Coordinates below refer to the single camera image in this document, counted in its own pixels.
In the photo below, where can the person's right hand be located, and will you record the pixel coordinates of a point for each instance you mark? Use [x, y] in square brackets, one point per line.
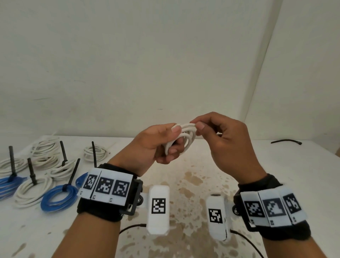
[233, 148]

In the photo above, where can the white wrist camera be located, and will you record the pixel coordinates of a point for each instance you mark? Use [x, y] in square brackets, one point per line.
[217, 228]
[158, 223]

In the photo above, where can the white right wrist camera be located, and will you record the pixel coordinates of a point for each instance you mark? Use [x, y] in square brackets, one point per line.
[217, 228]

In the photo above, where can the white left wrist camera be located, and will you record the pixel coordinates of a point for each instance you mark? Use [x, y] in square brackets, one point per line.
[158, 223]

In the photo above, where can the black right wristband with markers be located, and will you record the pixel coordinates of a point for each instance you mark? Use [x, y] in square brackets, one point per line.
[279, 231]

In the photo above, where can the person's right forearm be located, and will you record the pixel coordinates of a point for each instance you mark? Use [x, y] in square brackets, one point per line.
[289, 248]

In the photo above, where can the person's left forearm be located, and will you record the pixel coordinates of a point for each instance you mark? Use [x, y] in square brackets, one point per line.
[87, 236]

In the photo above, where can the person's left hand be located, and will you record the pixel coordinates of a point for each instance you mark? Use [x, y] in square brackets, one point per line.
[143, 151]

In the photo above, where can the wooden shelf frame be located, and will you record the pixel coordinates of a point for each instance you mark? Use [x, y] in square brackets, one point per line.
[338, 151]

